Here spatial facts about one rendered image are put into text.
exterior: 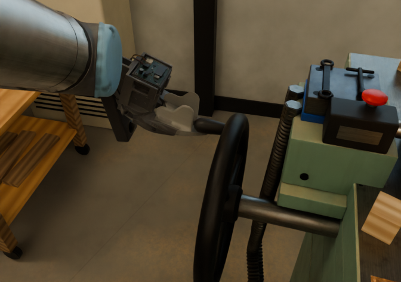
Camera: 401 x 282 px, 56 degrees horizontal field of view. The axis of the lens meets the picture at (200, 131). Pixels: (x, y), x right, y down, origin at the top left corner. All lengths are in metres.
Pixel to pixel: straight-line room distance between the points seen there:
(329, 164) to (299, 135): 0.06
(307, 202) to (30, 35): 0.41
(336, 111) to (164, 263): 1.11
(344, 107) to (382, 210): 0.13
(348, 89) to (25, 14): 0.40
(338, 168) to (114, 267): 1.11
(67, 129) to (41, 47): 1.44
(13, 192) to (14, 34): 1.31
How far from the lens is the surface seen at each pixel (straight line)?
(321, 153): 0.52
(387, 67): 0.83
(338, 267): 0.57
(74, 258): 1.56
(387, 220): 0.49
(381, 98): 0.50
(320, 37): 1.83
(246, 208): 0.59
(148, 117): 0.60
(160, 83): 0.57
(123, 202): 1.67
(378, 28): 1.84
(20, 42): 0.33
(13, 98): 1.44
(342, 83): 0.56
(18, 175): 1.63
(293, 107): 0.54
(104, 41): 0.45
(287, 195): 0.56
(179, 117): 0.59
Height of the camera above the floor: 1.29
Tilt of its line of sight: 42 degrees down
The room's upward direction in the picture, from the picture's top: straight up
